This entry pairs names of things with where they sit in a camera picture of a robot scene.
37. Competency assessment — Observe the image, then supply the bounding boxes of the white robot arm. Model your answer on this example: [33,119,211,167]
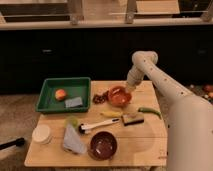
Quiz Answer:
[126,51,213,171]

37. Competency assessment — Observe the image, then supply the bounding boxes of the red orange bowl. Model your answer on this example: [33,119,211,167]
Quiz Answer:
[108,86,132,107]

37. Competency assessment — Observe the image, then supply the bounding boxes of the dark brown bowl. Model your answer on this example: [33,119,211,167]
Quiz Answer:
[88,131,117,160]

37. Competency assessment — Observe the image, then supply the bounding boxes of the yellow banana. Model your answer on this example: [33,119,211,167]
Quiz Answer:
[101,111,122,118]

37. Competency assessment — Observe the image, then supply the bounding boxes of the grey sponge in tray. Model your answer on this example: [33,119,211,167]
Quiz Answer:
[65,97,83,108]

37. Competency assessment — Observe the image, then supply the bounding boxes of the green chili pepper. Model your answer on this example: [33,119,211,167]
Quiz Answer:
[138,107,162,119]

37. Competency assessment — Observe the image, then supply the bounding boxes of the red orange apple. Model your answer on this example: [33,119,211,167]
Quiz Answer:
[55,89,67,101]

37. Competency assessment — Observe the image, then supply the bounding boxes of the white black dish brush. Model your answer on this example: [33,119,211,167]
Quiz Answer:
[78,118,120,134]

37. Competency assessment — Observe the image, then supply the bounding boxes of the green lime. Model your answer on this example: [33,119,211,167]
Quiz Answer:
[65,116,78,128]

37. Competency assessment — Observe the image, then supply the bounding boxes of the green plastic tray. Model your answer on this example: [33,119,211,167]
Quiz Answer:
[36,77,91,114]

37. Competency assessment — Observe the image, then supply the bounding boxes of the light blue cloth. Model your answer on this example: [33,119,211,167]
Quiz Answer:
[63,124,87,154]

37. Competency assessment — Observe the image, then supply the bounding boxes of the red fruits on floor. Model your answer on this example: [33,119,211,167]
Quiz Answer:
[203,84,213,99]

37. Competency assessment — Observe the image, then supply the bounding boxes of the black handle at left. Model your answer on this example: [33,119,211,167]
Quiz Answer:
[0,138,25,150]

